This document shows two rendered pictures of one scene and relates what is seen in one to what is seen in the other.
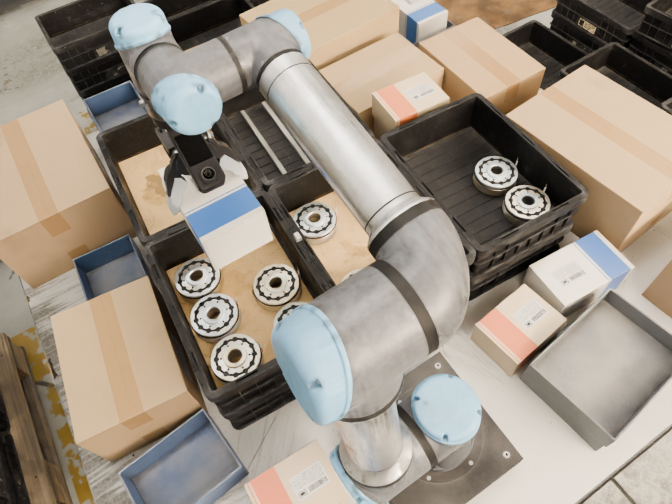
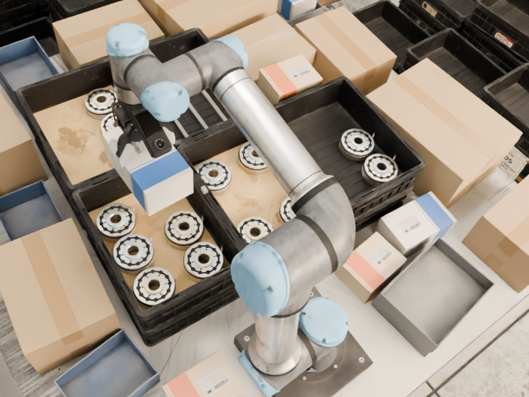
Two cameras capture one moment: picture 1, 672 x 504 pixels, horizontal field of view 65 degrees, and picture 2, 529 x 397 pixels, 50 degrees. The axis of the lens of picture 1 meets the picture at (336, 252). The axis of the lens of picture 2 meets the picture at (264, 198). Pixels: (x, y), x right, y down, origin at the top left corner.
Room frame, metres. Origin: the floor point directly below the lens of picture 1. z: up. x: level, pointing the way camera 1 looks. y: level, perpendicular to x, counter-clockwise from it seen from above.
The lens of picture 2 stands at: (-0.17, 0.18, 2.18)
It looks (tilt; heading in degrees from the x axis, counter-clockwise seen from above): 57 degrees down; 342
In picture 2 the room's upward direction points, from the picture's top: 10 degrees clockwise
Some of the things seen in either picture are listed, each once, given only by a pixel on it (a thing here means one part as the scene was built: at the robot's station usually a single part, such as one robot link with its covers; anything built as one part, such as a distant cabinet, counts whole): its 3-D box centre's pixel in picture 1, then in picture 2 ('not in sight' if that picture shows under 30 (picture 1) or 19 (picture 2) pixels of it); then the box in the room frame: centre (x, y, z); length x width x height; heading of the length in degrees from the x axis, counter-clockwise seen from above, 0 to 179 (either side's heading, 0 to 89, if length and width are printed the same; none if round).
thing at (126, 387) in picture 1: (130, 366); (56, 294); (0.48, 0.48, 0.78); 0.30 x 0.22 x 0.16; 20
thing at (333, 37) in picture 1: (321, 38); (209, 10); (1.53, -0.04, 0.80); 0.40 x 0.30 x 0.20; 120
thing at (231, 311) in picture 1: (214, 314); (133, 251); (0.53, 0.27, 0.86); 0.10 x 0.10 x 0.01
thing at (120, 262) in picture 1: (117, 282); (32, 222); (0.73, 0.56, 0.74); 0.20 x 0.15 x 0.07; 24
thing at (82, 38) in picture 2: not in sight; (111, 46); (1.38, 0.31, 0.78); 0.30 x 0.22 x 0.16; 114
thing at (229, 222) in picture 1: (215, 205); (148, 163); (0.64, 0.21, 1.09); 0.20 x 0.12 x 0.09; 27
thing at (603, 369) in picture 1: (608, 362); (435, 291); (0.35, -0.53, 0.77); 0.27 x 0.20 x 0.05; 124
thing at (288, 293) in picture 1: (276, 284); (183, 227); (0.59, 0.14, 0.86); 0.10 x 0.10 x 0.01
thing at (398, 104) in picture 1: (409, 106); (289, 82); (1.06, -0.24, 0.89); 0.16 x 0.12 x 0.07; 111
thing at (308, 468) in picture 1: (297, 493); (203, 392); (0.19, 0.13, 0.74); 0.16 x 0.12 x 0.07; 116
